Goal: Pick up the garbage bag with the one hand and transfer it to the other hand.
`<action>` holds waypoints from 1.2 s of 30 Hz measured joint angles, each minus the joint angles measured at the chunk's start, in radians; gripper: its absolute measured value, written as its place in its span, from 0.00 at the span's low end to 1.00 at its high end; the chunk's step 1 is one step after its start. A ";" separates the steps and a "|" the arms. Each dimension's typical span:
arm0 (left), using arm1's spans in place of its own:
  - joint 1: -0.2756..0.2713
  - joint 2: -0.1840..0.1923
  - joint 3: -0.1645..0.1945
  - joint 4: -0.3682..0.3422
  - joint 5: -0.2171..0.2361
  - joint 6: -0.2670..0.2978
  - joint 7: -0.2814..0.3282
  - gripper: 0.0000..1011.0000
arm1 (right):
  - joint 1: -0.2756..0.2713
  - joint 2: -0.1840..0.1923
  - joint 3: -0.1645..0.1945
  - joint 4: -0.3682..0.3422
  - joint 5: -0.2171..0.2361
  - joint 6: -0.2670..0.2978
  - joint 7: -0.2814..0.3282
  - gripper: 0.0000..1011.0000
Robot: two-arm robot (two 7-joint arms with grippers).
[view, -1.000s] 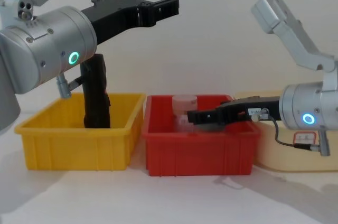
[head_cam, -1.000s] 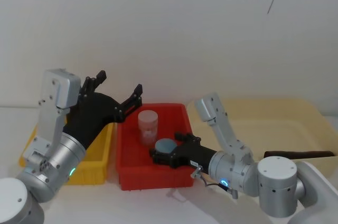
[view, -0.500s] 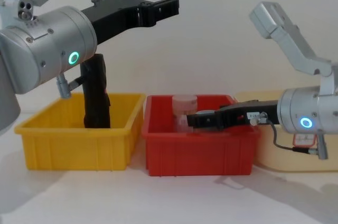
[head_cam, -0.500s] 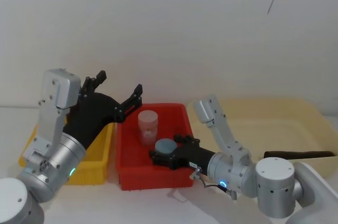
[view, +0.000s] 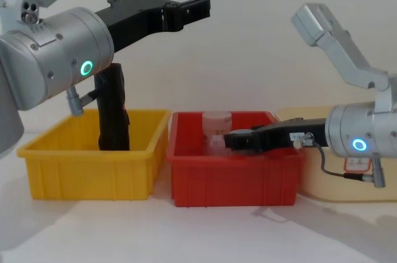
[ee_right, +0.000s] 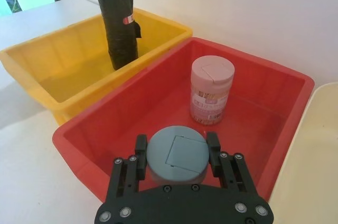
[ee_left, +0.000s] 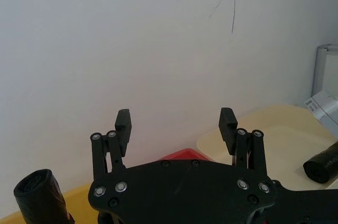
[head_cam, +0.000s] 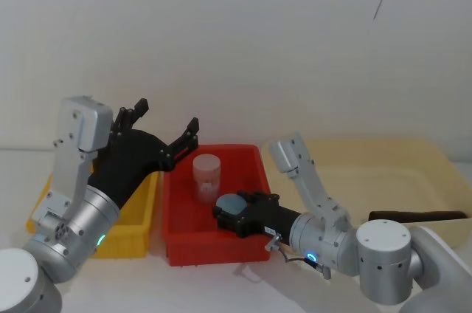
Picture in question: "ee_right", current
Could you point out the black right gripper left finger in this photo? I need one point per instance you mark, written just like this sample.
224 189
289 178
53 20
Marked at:
140 155

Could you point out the canister with grey lid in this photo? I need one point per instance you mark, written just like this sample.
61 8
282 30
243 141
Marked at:
176 152

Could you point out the pink lidded canister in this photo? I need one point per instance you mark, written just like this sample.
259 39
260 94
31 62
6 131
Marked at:
211 86

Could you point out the cream plastic bin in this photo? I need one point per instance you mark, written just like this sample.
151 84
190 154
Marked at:
311 160

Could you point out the black wrapped roll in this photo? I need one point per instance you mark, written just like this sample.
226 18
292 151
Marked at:
118 23

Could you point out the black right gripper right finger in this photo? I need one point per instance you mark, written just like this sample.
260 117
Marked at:
215 155

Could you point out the yellow plastic bin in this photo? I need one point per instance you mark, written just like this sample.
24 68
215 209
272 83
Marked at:
68 57

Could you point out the red plastic bin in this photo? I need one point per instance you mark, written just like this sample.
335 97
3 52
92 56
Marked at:
258 118

